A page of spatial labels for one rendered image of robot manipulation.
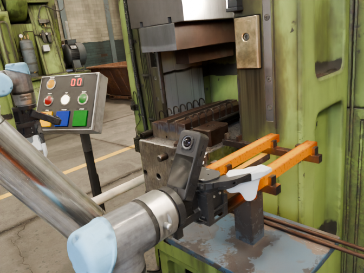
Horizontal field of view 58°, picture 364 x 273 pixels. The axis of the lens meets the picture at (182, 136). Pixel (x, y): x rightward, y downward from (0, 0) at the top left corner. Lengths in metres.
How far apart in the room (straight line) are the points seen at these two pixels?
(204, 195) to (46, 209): 0.25
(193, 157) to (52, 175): 0.22
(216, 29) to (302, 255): 0.90
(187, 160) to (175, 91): 1.08
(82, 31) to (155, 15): 9.08
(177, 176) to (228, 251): 0.47
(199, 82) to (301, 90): 0.71
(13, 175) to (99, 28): 10.19
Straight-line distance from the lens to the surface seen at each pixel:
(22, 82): 1.32
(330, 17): 1.47
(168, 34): 1.25
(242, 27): 1.19
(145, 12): 1.33
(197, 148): 0.52
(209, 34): 1.37
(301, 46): 1.12
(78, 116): 1.58
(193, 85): 1.68
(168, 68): 1.55
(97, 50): 10.55
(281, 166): 0.79
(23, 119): 1.35
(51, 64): 6.15
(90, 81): 1.62
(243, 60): 1.19
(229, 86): 1.70
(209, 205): 0.56
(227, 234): 1.03
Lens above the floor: 1.31
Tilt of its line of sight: 17 degrees down
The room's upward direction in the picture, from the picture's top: 6 degrees counter-clockwise
